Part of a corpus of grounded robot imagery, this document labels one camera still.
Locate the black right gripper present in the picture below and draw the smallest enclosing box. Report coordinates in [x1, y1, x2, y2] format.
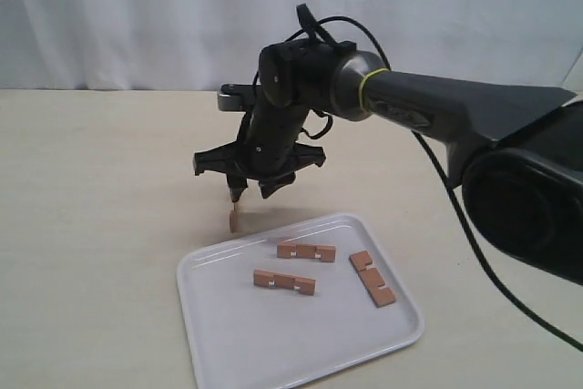
[193, 105, 326, 203]

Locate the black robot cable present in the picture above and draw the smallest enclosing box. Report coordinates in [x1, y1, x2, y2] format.
[251, 3, 583, 348]

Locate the white plastic tray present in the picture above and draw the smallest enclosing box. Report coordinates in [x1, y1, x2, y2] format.
[177, 213, 424, 388]

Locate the white backdrop curtain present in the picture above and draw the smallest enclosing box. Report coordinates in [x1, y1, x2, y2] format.
[1, 0, 582, 90]

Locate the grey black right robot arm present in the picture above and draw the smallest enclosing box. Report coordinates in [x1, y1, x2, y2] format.
[193, 38, 582, 283]

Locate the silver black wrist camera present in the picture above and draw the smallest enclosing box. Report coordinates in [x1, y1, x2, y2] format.
[217, 83, 256, 112]

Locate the notched wooden piece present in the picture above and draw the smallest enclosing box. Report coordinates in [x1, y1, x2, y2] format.
[277, 242, 336, 263]
[253, 270, 316, 296]
[349, 251, 396, 308]
[229, 210, 239, 233]

